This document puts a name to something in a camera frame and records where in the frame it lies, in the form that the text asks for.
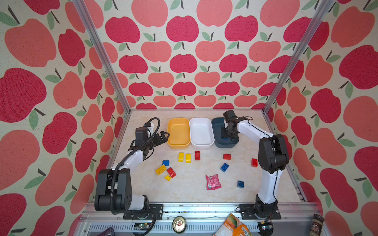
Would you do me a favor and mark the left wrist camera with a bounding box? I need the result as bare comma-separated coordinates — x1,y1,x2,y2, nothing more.
135,127,151,143

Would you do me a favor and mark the aluminium front rail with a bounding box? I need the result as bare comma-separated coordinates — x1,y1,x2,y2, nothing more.
73,202,320,236

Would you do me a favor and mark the yellow plastic bin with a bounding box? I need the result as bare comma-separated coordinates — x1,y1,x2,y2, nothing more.
167,118,191,149

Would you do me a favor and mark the soda can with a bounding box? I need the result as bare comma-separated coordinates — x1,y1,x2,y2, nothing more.
172,216,187,234

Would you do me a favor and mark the dark purple object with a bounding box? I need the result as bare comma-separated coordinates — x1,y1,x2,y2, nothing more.
97,227,115,236

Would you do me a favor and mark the right aluminium post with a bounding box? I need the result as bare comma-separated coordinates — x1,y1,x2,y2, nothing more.
262,0,336,115

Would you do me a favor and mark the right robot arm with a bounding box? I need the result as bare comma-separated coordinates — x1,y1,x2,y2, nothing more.
221,110,289,219

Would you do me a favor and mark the pink snack packet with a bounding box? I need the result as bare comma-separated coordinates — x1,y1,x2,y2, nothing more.
206,174,221,190

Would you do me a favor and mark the left aluminium post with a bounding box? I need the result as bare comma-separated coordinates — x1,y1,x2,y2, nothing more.
73,0,132,116

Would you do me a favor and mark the dark blue square lego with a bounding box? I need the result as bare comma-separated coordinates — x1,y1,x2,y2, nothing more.
237,181,244,188

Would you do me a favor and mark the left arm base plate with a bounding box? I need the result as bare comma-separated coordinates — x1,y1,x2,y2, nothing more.
123,204,164,220

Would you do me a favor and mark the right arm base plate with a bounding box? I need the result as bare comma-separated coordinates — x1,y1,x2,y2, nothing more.
237,204,282,220

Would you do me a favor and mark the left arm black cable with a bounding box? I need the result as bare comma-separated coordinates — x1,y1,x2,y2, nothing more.
110,117,161,236

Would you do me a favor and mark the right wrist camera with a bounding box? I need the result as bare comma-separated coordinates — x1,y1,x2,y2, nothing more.
223,110,237,123

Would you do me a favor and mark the aluminium post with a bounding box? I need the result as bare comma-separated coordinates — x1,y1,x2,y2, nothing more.
73,0,132,116
262,0,336,115

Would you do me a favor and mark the red small lego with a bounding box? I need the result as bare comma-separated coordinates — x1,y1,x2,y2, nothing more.
223,153,231,160

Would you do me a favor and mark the red long lego centre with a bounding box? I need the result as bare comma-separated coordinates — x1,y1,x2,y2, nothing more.
195,151,200,160

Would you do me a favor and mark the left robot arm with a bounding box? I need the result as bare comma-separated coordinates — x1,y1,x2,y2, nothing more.
94,128,170,214

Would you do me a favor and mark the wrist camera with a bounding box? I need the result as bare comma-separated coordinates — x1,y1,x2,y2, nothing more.
135,127,151,143
223,110,237,123

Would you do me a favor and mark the white plastic bin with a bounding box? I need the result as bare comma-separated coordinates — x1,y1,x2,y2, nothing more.
190,117,215,149

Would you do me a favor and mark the green circuit board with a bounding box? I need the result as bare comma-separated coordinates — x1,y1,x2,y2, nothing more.
133,222,150,231

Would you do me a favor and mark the orange snack bag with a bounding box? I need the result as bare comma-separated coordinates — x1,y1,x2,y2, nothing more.
214,213,252,236

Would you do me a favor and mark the yellow rounded lego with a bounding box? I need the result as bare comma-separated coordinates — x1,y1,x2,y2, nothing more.
178,152,185,162
185,153,192,163

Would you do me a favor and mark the yellow long lego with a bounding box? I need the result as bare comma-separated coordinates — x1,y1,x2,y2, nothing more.
155,165,167,175

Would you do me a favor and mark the dark teal plastic bin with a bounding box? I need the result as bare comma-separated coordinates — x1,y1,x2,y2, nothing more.
212,117,238,148

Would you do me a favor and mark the small blue lego left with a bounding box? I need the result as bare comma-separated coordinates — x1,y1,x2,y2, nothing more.
162,160,170,166

